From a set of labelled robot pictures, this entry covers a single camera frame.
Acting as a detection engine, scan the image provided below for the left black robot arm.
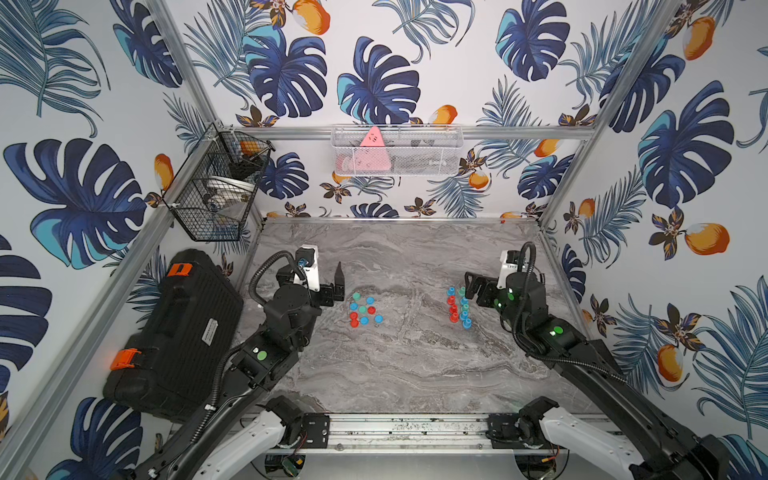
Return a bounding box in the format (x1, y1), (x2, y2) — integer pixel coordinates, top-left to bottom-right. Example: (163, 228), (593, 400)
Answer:
(104, 244), (345, 479)

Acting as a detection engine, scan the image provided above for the clear mesh wall tray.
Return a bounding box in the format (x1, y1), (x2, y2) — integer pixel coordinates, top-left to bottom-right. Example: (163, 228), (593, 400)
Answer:
(330, 125), (466, 177)

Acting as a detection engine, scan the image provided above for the pink triangle card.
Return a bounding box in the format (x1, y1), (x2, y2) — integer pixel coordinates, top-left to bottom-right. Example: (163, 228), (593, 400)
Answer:
(351, 126), (392, 174)

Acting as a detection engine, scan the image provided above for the black wire basket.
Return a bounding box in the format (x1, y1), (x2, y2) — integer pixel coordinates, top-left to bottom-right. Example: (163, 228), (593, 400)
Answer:
(162, 124), (275, 242)

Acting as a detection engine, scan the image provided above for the black plastic tool case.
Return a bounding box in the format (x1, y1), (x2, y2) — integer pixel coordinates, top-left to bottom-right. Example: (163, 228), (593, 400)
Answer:
(103, 249), (243, 423)

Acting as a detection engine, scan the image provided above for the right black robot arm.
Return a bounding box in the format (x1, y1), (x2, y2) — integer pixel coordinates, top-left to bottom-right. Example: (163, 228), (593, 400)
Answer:
(464, 242), (731, 479)

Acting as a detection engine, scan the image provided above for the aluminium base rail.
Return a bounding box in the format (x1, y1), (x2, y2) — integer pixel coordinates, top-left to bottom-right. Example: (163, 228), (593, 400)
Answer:
(164, 412), (658, 454)

